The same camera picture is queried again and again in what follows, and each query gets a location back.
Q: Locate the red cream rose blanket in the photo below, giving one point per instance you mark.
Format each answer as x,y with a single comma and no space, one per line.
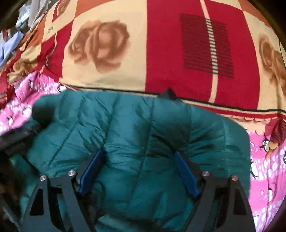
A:
220,55

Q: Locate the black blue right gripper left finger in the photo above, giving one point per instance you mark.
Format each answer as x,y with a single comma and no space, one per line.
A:
63,203

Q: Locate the dark green puffer jacket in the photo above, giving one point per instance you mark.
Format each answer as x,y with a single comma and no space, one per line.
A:
138,187

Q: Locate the lavender cloth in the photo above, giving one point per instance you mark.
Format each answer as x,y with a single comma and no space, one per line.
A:
8,47

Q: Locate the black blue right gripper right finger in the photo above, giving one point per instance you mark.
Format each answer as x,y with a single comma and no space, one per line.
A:
220,204

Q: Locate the pink penguin fleece blanket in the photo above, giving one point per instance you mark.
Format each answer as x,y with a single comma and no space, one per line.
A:
267,176

